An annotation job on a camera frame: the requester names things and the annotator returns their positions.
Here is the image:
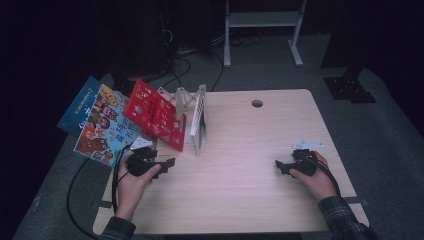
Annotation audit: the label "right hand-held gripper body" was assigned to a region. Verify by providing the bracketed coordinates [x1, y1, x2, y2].
[290, 139, 325, 178]

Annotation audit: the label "small black stand base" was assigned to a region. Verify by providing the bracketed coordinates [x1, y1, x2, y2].
[110, 77, 139, 98]

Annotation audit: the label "red picture book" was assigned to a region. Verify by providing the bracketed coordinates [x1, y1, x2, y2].
[123, 78, 188, 153]

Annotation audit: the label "white metal desk frame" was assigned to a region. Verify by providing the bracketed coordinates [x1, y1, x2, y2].
[223, 0, 308, 69]

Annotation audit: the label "person's left hand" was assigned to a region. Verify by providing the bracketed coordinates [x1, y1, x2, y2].
[114, 154, 163, 219]

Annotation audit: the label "colourful animal picture book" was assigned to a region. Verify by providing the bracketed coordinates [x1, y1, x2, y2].
[73, 83, 158, 168]

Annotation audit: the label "dark blue picture book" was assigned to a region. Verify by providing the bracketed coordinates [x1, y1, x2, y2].
[57, 75, 103, 136]

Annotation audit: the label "large black stand base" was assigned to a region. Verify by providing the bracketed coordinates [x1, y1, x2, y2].
[322, 66, 378, 105]

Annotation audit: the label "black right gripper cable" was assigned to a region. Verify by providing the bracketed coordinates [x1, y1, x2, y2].
[311, 155, 342, 198]

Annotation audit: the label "black floor cable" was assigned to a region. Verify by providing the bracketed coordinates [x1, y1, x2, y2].
[209, 51, 225, 93]
[158, 56, 193, 91]

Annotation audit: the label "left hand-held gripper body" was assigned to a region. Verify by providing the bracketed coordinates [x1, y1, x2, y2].
[124, 136, 160, 178]

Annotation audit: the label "white caterpillar picture book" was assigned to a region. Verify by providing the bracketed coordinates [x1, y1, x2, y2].
[188, 94, 206, 157]

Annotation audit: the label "person's right hand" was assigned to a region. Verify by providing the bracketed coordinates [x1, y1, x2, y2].
[288, 150, 339, 203]

